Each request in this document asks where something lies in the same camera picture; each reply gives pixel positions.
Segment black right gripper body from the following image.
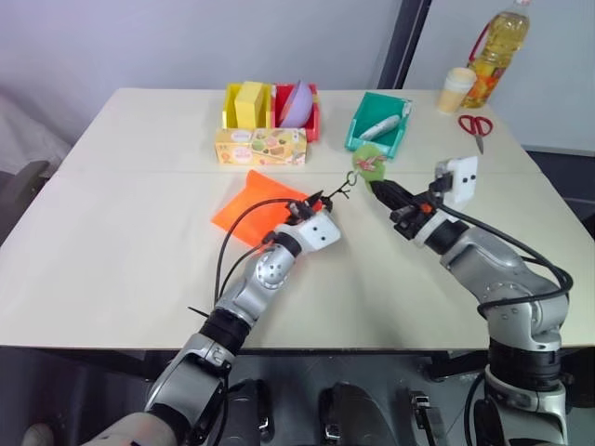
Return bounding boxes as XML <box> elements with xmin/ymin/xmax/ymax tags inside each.
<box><xmin>389</xmin><ymin>189</ymin><xmax>441</xmax><ymax>241</ymax></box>

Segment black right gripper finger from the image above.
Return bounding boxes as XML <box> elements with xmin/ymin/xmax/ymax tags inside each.
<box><xmin>370</xmin><ymin>179</ymin><xmax>416</xmax><ymax>204</ymax></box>
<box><xmin>372</xmin><ymin>187</ymin><xmax>409</xmax><ymax>213</ymax></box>

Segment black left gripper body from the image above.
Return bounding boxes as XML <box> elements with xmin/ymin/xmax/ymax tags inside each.
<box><xmin>284</xmin><ymin>200</ymin><xmax>327</xmax><ymax>227</ymax></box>

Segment green fuzzy scrunchie with ribbon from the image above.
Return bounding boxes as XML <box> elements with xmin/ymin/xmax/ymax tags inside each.
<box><xmin>351</xmin><ymin>142</ymin><xmax>390</xmax><ymax>194</ymax></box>

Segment orange cloth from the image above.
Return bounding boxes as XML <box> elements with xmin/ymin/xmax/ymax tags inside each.
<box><xmin>211</xmin><ymin>169</ymin><xmax>311</xmax><ymax>248</ymax></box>

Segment white pen-shaped tube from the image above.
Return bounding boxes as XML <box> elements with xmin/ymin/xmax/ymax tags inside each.
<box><xmin>360</xmin><ymin>114</ymin><xmax>402</xmax><ymax>140</ymax></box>

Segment red plastic bin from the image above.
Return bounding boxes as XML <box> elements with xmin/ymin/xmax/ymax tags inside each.
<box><xmin>270</xmin><ymin>82</ymin><xmax>322</xmax><ymax>141</ymax></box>

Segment printed cardboard carton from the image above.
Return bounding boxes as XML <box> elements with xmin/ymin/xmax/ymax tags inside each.
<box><xmin>214</xmin><ymin>127</ymin><xmax>311</xmax><ymax>167</ymax></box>

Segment green plastic bin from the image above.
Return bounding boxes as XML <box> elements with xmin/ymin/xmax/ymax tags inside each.
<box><xmin>344</xmin><ymin>91</ymin><xmax>414</xmax><ymax>164</ymax></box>

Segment purple plastic bowl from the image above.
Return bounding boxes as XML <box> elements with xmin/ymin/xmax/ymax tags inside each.
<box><xmin>278</xmin><ymin>79</ymin><xmax>315</xmax><ymax>127</ymax></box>

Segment yellow sponge block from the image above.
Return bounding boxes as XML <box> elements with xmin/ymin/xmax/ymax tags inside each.
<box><xmin>235</xmin><ymin>81</ymin><xmax>262</xmax><ymax>127</ymax></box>

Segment beige paper cup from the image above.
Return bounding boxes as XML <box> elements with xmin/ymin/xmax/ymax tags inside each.
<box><xmin>436</xmin><ymin>66</ymin><xmax>478</xmax><ymax>115</ymax></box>

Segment yellow plastic bin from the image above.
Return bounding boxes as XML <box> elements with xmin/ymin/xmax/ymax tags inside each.
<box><xmin>221</xmin><ymin>82</ymin><xmax>275</xmax><ymax>131</ymax></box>

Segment cooking oil bottle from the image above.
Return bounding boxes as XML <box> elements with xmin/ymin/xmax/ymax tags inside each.
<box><xmin>467</xmin><ymin>0</ymin><xmax>532</xmax><ymax>109</ymax></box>

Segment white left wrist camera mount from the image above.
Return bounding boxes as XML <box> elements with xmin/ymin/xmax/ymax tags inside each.
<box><xmin>278</xmin><ymin>216</ymin><xmax>343</xmax><ymax>255</ymax></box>

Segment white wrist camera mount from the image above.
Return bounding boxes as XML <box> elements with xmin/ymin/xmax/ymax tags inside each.
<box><xmin>415</xmin><ymin>155</ymin><xmax>480</xmax><ymax>247</ymax></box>
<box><xmin>278</xmin><ymin>216</ymin><xmax>343</xmax><ymax>255</ymax></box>

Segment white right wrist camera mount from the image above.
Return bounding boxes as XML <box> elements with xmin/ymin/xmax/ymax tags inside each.
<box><xmin>415</xmin><ymin>155</ymin><xmax>480</xmax><ymax>247</ymax></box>

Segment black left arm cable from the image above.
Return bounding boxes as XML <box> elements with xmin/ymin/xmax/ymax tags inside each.
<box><xmin>214</xmin><ymin>198</ymin><xmax>303</xmax><ymax>303</ymax></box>

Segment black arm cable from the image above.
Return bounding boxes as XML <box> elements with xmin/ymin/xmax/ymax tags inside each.
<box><xmin>436</xmin><ymin>203</ymin><xmax>575</xmax><ymax>317</ymax></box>
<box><xmin>214</xmin><ymin>198</ymin><xmax>303</xmax><ymax>303</ymax></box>

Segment red handled scissors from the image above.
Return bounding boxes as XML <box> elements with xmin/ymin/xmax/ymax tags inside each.
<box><xmin>457</xmin><ymin>113</ymin><xmax>494</xmax><ymax>155</ymax></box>

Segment dark vertical wall post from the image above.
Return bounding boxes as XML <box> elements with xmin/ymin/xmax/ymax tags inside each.
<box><xmin>378</xmin><ymin>0</ymin><xmax>431</xmax><ymax>90</ymax></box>

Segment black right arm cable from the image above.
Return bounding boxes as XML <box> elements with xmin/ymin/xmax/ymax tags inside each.
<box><xmin>436</xmin><ymin>203</ymin><xmax>575</xmax><ymax>317</ymax></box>

